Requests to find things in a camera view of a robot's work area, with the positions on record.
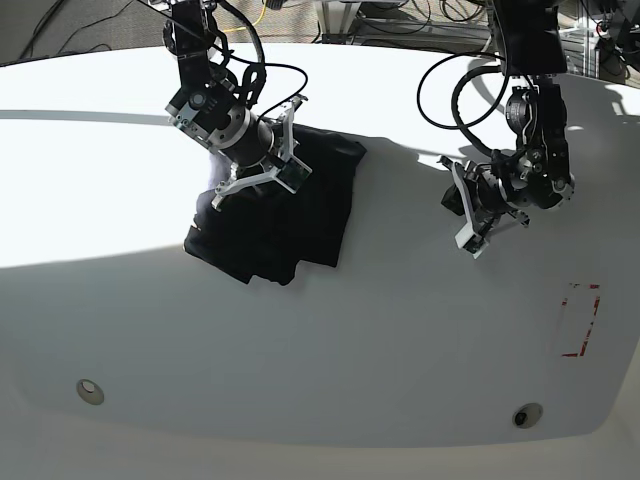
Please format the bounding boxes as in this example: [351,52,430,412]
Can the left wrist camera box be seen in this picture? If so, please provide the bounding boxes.
[455,229,489,259]

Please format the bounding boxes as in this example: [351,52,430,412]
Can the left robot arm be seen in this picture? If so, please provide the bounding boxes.
[439,1,575,256]

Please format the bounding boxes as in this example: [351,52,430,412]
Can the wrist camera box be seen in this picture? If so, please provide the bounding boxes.
[276,157,312,194]
[455,229,489,259]

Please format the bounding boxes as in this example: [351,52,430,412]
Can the black printed t-shirt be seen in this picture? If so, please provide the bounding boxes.
[184,124,367,286]

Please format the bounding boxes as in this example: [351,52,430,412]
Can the table grommet hole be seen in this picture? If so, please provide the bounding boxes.
[76,379,105,406]
[512,403,544,429]

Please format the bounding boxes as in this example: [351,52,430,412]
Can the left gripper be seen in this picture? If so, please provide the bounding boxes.
[438,155,530,242]

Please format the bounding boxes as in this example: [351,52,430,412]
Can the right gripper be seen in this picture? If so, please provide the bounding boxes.
[209,94,307,211]

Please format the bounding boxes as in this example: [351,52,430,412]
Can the right table grommet hole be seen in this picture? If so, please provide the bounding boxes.
[512,403,544,429]

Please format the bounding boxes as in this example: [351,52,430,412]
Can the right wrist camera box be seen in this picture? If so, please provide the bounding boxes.
[276,157,312,194]

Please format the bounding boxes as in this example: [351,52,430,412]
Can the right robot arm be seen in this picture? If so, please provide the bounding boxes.
[146,1,312,209]

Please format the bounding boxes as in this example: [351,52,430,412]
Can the red tape rectangle marking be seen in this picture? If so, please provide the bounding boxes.
[555,283,601,358]

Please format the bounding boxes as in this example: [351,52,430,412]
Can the left table grommet hole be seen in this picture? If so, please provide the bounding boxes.
[76,379,105,406]

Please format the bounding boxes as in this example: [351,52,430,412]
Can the yellow cable on floor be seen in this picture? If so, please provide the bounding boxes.
[222,0,266,34]

